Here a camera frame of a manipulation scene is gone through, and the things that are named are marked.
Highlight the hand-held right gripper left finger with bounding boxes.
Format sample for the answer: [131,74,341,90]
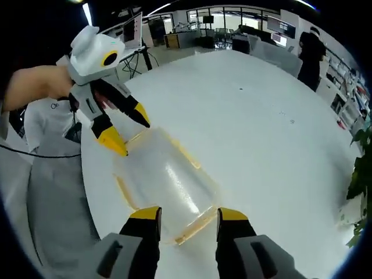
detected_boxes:
[95,206,163,279]

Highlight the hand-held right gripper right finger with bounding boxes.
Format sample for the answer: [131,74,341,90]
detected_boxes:
[215,206,309,279]

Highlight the clear plastic food container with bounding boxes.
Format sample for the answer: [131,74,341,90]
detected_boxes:
[112,126,222,246]

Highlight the white-screen computer monitor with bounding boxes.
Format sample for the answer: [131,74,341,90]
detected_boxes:
[121,11,145,49]

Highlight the black-legged side table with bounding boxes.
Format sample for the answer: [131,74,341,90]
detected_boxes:
[115,45,161,80]

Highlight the person's white shirt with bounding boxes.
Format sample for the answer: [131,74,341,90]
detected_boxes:
[24,98,83,155]

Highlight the wooden cabinet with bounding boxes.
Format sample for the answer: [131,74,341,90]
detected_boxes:
[163,33,181,49]

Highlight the person's grey trousers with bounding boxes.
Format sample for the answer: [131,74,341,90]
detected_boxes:
[0,151,101,279]

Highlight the green potted plant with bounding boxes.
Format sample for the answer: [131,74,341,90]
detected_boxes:
[345,115,372,249]

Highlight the white partition panel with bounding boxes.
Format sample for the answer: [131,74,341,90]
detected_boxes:
[249,34,303,78]

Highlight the white storage shelves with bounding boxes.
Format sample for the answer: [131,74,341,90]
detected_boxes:
[327,48,372,133]

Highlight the thin black cable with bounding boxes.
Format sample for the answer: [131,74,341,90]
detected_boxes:
[0,143,83,159]

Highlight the wall-mounted dark screen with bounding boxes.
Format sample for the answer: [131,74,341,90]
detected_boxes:
[266,15,298,39]

